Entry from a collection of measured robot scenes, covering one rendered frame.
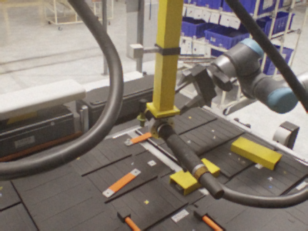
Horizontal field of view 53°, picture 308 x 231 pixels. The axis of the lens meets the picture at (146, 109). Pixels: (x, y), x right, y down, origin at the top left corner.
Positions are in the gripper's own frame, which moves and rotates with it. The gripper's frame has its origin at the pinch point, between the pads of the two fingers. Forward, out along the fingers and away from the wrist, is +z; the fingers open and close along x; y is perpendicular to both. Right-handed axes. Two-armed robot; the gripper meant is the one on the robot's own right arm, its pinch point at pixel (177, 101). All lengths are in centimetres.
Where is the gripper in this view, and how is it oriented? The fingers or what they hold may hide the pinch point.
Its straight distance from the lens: 106.0
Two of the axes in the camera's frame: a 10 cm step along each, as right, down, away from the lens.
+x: -4.2, -6.9, -5.9
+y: -3.8, -4.5, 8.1
